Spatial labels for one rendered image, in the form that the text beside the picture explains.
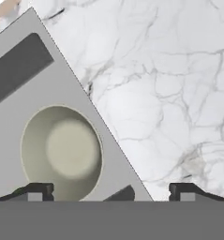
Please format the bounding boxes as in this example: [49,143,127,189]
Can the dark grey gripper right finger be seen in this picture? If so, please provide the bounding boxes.
[168,182,224,203]

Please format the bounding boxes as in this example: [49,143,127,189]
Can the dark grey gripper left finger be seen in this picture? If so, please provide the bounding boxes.
[0,182,55,203]

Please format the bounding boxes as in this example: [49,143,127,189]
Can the cream bowl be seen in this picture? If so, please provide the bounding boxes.
[20,104,104,203]

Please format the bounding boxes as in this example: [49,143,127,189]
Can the grey flat board, dark slots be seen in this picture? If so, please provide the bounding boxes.
[0,7,154,203]

